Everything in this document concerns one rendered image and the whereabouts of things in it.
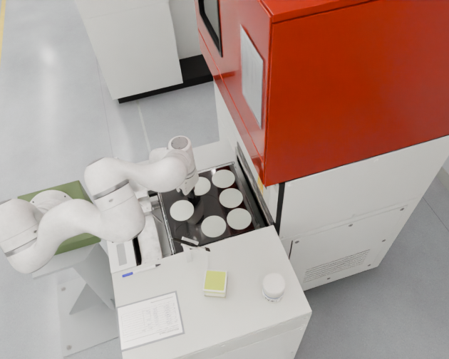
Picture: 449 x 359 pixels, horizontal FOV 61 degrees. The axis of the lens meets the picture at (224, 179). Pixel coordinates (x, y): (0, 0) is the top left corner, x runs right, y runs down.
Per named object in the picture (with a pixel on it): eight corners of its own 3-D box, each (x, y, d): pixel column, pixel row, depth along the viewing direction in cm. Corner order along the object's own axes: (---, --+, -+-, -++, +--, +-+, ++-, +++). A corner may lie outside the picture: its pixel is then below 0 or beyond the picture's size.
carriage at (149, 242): (149, 195, 170) (147, 191, 168) (165, 268, 149) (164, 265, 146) (131, 200, 169) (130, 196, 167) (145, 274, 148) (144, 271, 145)
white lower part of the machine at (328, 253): (316, 172, 279) (336, 82, 214) (375, 272, 231) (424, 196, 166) (224, 198, 270) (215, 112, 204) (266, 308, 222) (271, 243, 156)
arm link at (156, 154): (138, 185, 116) (154, 169, 146) (190, 180, 116) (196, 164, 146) (134, 156, 115) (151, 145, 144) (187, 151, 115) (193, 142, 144)
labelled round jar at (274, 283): (278, 281, 131) (280, 269, 124) (286, 300, 127) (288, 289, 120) (259, 287, 130) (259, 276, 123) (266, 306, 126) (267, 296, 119)
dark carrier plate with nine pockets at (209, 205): (232, 164, 172) (232, 164, 172) (259, 228, 152) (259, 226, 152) (158, 185, 168) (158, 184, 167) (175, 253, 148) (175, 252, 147)
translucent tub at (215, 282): (228, 278, 133) (227, 270, 127) (226, 299, 128) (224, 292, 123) (207, 276, 134) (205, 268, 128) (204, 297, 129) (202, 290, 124)
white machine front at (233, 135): (221, 111, 204) (215, 46, 172) (278, 241, 157) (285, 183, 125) (215, 112, 204) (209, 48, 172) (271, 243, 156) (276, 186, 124)
